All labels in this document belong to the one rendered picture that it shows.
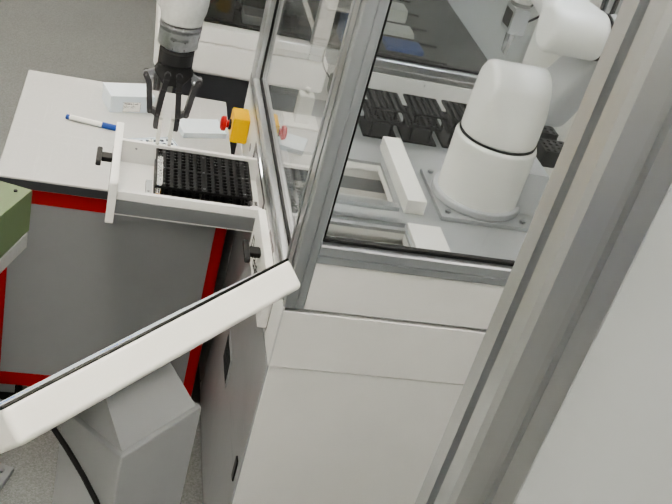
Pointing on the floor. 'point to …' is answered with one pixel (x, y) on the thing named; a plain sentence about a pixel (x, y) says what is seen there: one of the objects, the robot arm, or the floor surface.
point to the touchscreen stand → (126, 464)
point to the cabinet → (308, 421)
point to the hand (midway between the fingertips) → (165, 129)
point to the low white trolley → (92, 236)
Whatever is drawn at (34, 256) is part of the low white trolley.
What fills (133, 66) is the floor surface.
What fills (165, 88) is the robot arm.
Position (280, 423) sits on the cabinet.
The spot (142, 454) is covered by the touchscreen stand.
